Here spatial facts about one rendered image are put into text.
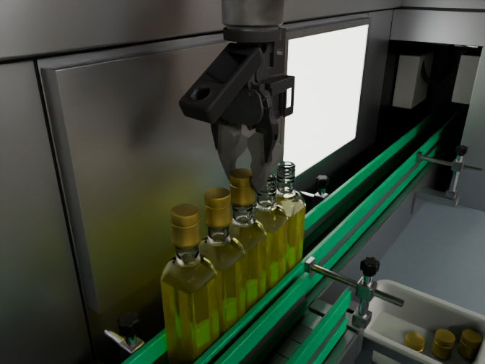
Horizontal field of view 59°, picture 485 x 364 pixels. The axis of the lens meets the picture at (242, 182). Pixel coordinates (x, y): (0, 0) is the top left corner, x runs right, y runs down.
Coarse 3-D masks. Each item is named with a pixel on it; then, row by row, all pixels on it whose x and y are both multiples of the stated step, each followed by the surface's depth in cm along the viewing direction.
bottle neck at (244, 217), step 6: (252, 204) 60; (234, 210) 60; (240, 210) 60; (246, 210) 60; (252, 210) 61; (234, 216) 61; (240, 216) 60; (246, 216) 60; (252, 216) 61; (234, 222) 61; (240, 222) 60; (246, 222) 61
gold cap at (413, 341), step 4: (412, 332) 80; (408, 336) 79; (412, 336) 79; (416, 336) 79; (420, 336) 79; (404, 340) 79; (408, 340) 78; (412, 340) 78; (416, 340) 78; (420, 340) 78; (404, 344) 79; (408, 344) 78; (412, 344) 77; (416, 344) 77; (420, 344) 77; (412, 348) 78; (416, 348) 77; (420, 348) 77; (420, 352) 78
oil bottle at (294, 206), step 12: (276, 192) 70; (288, 204) 68; (300, 204) 70; (288, 216) 68; (300, 216) 71; (288, 228) 69; (300, 228) 72; (288, 240) 70; (300, 240) 74; (288, 252) 71; (300, 252) 75; (288, 264) 72
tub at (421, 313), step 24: (384, 288) 89; (408, 288) 87; (384, 312) 91; (408, 312) 88; (432, 312) 85; (456, 312) 82; (384, 336) 85; (432, 336) 85; (456, 336) 83; (432, 360) 70; (456, 360) 79; (480, 360) 71
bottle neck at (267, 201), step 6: (270, 174) 65; (270, 180) 63; (264, 186) 63; (270, 186) 63; (264, 192) 64; (270, 192) 64; (258, 198) 65; (264, 198) 64; (270, 198) 64; (258, 204) 65; (264, 204) 65; (270, 204) 65
